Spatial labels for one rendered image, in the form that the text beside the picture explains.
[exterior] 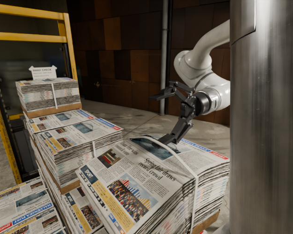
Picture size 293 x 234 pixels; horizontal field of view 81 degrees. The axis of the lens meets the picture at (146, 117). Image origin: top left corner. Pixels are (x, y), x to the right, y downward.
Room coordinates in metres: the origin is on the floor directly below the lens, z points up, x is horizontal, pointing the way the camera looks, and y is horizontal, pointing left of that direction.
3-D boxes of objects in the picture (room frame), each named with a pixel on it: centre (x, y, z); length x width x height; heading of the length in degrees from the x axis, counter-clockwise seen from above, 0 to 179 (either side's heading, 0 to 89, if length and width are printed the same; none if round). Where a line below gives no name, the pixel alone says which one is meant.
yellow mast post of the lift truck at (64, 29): (1.88, 0.80, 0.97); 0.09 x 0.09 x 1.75; 41
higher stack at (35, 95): (1.33, 0.76, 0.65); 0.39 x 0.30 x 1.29; 131
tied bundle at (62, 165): (0.88, 0.37, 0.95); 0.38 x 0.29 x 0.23; 133
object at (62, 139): (0.89, 0.36, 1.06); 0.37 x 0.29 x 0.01; 133
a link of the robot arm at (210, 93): (0.59, -0.21, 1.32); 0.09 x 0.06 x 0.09; 39
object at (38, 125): (1.09, 0.58, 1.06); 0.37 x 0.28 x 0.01; 130
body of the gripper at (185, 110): (0.54, -0.15, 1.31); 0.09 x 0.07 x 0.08; 129
